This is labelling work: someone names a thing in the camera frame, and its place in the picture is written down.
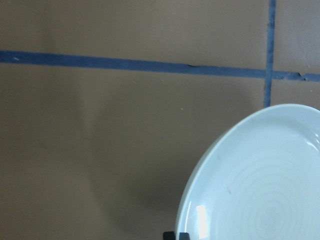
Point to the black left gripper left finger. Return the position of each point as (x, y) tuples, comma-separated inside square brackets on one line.
[(168, 235)]

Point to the pale green plate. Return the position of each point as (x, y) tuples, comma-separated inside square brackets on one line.
[(259, 181)]

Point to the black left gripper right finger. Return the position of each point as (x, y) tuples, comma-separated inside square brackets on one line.
[(184, 236)]

